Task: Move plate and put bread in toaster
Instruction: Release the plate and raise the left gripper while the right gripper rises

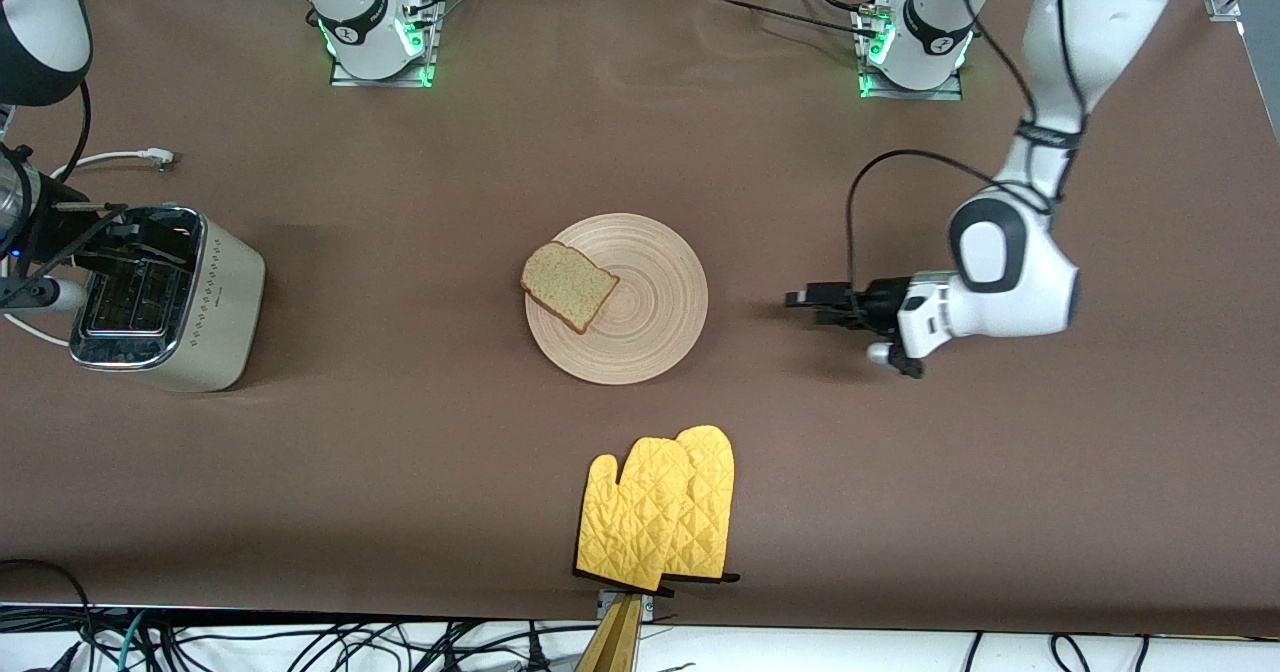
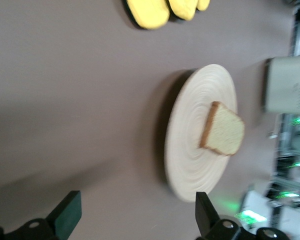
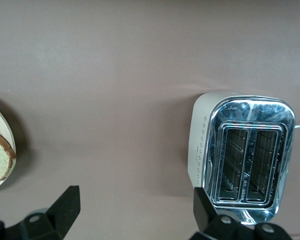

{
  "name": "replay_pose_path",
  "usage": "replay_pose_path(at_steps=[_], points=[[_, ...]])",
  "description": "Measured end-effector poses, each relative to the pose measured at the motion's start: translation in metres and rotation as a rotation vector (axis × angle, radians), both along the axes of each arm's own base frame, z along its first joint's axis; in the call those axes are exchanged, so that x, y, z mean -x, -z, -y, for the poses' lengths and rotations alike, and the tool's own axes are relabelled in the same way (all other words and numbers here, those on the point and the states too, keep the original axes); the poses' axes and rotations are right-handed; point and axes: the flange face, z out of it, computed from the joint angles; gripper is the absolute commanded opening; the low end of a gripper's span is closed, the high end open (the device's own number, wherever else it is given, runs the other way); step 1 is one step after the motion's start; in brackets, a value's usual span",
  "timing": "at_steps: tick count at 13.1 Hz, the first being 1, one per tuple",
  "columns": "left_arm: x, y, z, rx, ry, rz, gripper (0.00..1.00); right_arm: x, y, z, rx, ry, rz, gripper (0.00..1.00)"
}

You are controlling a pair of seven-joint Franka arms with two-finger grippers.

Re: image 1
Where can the brown bread slice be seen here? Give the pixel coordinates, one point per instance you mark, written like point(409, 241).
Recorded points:
point(568, 287)

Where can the yellow quilted oven mitt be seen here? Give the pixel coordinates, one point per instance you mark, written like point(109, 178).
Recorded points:
point(712, 492)
point(630, 512)

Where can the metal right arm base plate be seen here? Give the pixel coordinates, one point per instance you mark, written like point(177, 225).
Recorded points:
point(380, 83)

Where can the round wooden plate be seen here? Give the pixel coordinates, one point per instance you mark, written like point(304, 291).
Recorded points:
point(650, 302)

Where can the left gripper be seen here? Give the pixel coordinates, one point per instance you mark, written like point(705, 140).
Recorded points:
point(878, 304)

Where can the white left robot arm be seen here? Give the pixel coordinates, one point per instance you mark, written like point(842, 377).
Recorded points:
point(1010, 262)

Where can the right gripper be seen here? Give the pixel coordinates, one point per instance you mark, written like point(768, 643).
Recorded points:
point(62, 233)

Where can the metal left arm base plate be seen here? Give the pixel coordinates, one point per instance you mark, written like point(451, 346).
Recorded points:
point(910, 95)

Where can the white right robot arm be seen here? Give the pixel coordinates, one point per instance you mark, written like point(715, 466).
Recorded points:
point(350, 12)

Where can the brown table cover sheet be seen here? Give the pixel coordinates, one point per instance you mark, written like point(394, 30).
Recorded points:
point(900, 502)

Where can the wooden post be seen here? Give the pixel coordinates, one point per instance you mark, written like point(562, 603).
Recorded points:
point(612, 642)

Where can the small metal clamp bracket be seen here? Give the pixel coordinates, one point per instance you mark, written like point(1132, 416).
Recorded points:
point(648, 607)

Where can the white chrome two-slot toaster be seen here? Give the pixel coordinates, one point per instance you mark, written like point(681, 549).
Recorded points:
point(225, 302)

